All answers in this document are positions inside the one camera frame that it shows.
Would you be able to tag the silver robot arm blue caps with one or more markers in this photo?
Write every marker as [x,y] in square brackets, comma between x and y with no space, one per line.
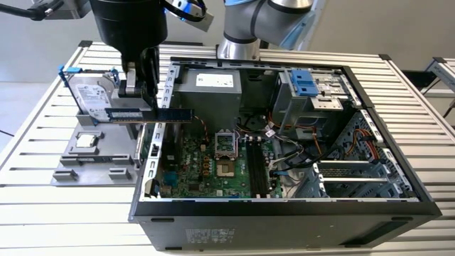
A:
[249,24]

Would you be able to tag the black case fan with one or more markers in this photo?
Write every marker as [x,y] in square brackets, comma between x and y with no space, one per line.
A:
[175,136]

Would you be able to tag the blue plastic drive latch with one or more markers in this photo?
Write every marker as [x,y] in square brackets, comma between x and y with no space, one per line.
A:
[302,90]

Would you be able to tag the grey power supply unit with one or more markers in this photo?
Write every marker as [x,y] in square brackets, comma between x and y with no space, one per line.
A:
[214,106]

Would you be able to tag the grey parts rack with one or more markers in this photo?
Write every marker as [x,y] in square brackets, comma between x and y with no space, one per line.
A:
[114,149]

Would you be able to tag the CPU socket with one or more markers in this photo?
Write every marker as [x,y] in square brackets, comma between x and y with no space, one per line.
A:
[226,168]

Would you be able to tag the green motherboard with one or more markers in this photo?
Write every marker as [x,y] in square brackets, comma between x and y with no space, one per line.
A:
[193,173]

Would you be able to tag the metal slat side table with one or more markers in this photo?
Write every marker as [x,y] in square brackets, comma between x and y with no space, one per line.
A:
[445,69]

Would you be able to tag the hard disk in blue carrier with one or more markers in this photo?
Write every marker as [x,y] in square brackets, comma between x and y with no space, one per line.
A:
[88,98]

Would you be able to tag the black PC case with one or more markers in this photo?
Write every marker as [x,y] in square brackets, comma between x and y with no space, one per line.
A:
[285,229]

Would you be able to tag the metal drive cage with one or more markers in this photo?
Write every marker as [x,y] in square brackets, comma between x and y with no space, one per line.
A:
[319,104]

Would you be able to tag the blue RAM stick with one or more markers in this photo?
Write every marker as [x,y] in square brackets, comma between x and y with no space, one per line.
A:
[94,159]
[174,115]

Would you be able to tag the black RAM slot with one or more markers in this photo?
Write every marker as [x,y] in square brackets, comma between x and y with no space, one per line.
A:
[261,168]
[250,168]
[265,168]
[255,168]

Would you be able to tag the metal disk bay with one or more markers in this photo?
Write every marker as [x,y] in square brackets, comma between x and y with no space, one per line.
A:
[351,180]

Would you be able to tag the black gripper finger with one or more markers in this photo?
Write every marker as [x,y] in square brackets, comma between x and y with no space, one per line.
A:
[150,74]
[131,89]

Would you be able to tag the silver CPU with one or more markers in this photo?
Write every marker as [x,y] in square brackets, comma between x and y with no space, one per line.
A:
[86,141]

